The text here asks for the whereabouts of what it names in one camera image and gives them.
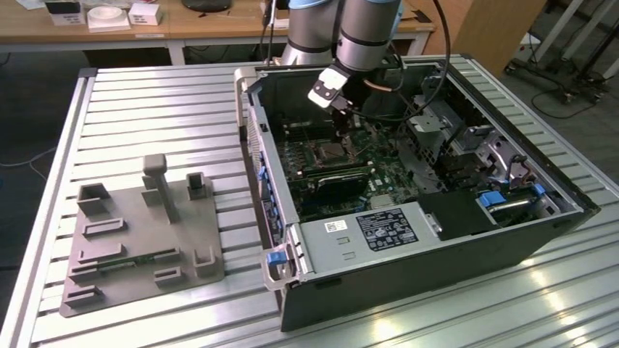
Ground CPU socket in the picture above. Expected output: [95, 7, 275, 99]
[311, 139, 362, 165]

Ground plain white box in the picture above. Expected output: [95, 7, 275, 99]
[128, 2, 164, 26]

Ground grey parts rack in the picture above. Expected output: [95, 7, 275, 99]
[57, 154, 227, 318]

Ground metal drive cage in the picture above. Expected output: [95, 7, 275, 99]
[396, 70, 490, 193]

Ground black plastic shroud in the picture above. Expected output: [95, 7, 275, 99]
[418, 190, 499, 242]

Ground wooden desk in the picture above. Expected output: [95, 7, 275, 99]
[0, 0, 436, 66]

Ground wooden cabinet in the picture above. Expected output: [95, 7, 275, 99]
[448, 0, 547, 77]

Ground green RAM stick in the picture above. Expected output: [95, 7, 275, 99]
[96, 253, 159, 271]

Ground black PC case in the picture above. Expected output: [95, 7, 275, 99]
[234, 57, 600, 333]

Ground black RAM slot bank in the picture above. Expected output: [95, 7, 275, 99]
[283, 121, 339, 142]
[292, 161, 370, 181]

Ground silver CPU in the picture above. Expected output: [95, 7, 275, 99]
[319, 143, 346, 160]

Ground black floor cable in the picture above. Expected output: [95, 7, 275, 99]
[531, 90, 596, 119]

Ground pale blue teach pendant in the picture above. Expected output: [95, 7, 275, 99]
[384, 3, 406, 50]

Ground black wheeled stand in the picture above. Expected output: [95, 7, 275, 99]
[503, 57, 614, 105]

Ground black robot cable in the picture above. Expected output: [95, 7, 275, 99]
[350, 0, 452, 123]

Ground white metal frame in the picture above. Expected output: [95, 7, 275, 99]
[519, 0, 619, 73]

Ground blue disk carrier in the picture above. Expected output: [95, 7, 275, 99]
[476, 191, 504, 212]

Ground black graphics card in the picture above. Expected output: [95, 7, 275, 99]
[314, 173, 368, 204]

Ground black round base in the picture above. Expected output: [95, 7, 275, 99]
[181, 0, 234, 10]

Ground grey power supply unit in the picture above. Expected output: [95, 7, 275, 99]
[298, 202, 444, 273]

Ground coloured wire bundle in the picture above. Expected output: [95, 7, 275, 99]
[502, 154, 532, 189]

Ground green motherboard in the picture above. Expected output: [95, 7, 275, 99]
[278, 119, 422, 222]

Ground white box with black top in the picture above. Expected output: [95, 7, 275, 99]
[45, 0, 83, 27]

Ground white floor cable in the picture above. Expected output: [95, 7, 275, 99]
[0, 144, 55, 168]

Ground metal socket cover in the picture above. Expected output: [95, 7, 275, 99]
[340, 136, 363, 165]

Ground white round holder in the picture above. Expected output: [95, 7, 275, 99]
[85, 6, 132, 33]

